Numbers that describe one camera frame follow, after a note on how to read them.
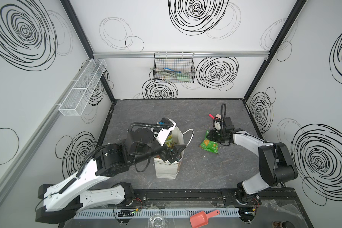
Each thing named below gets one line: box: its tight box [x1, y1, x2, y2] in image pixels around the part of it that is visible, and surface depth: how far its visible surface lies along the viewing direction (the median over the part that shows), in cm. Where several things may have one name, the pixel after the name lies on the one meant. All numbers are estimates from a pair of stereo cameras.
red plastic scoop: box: [189, 209, 220, 228], surface depth 69 cm
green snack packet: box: [199, 129, 219, 154], surface depth 91 cm
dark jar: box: [272, 220, 296, 228], surface depth 62 cm
